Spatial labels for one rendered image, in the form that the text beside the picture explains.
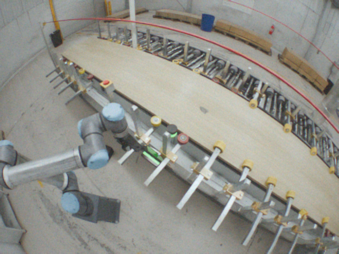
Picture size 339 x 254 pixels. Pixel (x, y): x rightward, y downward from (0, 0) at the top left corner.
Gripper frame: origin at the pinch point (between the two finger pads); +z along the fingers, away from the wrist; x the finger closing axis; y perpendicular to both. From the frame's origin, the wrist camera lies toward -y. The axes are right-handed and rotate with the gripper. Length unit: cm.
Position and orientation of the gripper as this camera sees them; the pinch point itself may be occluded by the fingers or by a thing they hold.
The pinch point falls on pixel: (131, 149)
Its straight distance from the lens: 91.2
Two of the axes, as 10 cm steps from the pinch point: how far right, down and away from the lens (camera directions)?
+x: -5.9, 6.6, -4.7
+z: -0.5, 5.5, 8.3
